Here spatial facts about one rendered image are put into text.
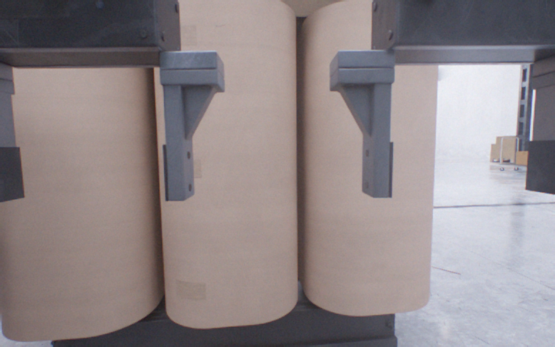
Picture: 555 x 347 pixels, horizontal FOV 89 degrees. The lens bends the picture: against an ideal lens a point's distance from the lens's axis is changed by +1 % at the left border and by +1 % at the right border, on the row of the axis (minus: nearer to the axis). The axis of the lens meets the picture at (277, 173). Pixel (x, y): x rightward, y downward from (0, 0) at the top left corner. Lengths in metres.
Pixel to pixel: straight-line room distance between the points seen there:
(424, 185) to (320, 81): 0.42
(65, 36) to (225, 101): 0.55
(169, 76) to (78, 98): 0.65
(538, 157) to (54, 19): 0.35
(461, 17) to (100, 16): 0.23
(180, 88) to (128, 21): 0.05
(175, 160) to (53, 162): 0.68
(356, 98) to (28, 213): 0.84
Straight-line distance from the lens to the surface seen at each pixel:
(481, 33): 0.24
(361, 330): 1.14
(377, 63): 0.22
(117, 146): 0.85
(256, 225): 0.77
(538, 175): 0.30
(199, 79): 0.21
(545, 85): 0.30
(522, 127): 13.71
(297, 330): 1.08
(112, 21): 0.23
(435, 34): 0.23
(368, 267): 0.88
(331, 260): 0.88
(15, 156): 0.29
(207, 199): 0.76
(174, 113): 0.21
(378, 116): 0.21
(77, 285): 0.93
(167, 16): 0.24
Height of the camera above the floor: 0.69
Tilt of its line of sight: 5 degrees down
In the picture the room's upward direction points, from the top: 1 degrees counter-clockwise
